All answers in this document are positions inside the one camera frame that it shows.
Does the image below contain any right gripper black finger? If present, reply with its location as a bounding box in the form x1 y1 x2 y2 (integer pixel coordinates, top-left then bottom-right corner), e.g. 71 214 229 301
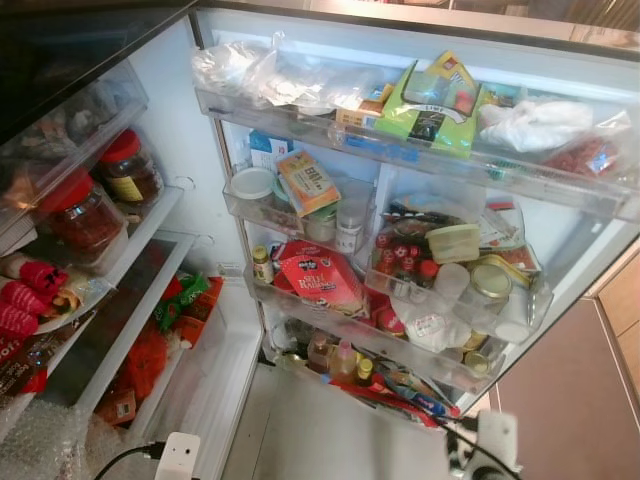
445 425 481 479

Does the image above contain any black glass door fridge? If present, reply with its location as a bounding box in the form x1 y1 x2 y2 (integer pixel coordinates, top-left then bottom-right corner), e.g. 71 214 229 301
0 0 640 480

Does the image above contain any clear fridge drawer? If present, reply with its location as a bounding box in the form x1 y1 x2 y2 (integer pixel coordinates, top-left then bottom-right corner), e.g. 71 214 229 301
0 60 151 206

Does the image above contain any brown floor mat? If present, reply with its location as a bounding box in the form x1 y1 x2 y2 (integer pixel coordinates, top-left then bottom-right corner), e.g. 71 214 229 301
495 295 640 480

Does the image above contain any pink cap bottle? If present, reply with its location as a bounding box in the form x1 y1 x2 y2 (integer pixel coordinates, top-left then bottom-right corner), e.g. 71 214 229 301
335 340 363 385

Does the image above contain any white plastic jar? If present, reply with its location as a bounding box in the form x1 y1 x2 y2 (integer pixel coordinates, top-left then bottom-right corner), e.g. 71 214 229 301
494 290 537 347

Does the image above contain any gold lid glass jar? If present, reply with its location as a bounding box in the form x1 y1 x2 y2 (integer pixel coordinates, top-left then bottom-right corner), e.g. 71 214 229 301
468 262 514 313

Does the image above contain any red cap bottle pack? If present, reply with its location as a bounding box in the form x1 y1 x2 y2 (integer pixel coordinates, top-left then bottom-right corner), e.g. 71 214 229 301
374 232 442 288

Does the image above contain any cream lidded tub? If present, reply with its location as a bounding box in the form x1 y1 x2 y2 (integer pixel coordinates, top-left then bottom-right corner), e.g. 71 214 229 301
427 224 483 266

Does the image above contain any light wooden cabinet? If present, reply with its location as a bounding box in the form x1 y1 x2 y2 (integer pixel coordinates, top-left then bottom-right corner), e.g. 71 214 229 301
585 240 640 401

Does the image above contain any red raisins bag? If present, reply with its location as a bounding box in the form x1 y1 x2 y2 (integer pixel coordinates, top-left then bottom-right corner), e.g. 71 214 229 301
271 240 367 317

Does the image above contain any white capped small jar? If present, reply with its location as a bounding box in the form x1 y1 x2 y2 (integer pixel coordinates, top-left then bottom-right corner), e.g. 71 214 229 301
335 195 373 257

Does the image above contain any small yellow cap jar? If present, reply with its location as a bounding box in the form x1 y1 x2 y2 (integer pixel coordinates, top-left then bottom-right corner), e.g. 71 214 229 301
252 246 276 287

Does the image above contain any orange yellow carton box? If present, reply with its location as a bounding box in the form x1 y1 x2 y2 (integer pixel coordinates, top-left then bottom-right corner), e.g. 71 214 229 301
276 150 342 219

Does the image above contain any green snack bag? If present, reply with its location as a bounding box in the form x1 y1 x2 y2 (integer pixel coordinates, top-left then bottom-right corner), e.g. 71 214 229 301
152 272 213 333

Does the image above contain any red packet in clear bag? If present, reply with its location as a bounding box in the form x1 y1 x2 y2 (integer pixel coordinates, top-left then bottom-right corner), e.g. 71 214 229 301
545 135 629 183

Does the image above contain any orange red packet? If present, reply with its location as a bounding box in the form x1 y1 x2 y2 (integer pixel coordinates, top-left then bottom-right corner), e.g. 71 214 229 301
108 320 173 403

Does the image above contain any white plastic bag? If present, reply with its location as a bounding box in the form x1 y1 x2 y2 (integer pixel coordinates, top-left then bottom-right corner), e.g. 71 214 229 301
478 97 597 154

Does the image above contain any white lid round container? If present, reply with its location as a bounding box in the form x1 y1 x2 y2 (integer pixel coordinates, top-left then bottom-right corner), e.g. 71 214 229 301
229 166 280 217

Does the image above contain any green lime tea box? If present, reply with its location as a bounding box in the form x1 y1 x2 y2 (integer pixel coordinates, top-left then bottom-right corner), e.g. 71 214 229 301
375 52 483 159

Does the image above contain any small yellow box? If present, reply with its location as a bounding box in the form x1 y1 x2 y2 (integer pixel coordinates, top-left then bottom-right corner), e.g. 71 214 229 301
334 85 397 131

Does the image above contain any blue white carton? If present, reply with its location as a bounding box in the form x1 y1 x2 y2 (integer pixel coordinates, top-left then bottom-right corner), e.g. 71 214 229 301
248 130 293 173

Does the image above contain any clear bubble wrap sheet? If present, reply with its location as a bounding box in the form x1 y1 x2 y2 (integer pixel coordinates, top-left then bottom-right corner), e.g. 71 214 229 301
0 400 136 480

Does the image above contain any clear plastic bags bundle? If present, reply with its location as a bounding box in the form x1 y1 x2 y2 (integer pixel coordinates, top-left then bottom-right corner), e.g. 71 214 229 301
191 38 383 117

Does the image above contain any red lid jar yellow label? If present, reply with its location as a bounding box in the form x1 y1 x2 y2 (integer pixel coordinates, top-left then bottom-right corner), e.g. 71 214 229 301
97 128 165 208

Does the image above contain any red lid glass jar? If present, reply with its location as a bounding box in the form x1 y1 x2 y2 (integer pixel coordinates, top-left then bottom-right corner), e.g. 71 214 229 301
40 170 131 269

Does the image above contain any pink white wrapped pack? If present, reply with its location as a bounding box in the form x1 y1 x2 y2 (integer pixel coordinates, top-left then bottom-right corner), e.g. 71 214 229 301
0 258 73 341

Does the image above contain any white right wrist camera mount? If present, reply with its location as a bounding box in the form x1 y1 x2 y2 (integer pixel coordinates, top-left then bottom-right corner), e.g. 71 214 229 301
475 410 522 477

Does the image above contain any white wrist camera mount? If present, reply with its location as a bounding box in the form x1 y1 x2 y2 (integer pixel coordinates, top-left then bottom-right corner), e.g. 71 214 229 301
155 432 202 480
475 410 522 477

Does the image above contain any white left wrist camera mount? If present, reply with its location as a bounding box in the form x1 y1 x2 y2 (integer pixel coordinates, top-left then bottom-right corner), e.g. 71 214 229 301
155 432 202 480

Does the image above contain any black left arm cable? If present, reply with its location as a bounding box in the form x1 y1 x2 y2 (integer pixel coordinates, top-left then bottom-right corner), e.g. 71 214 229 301
93 440 167 480

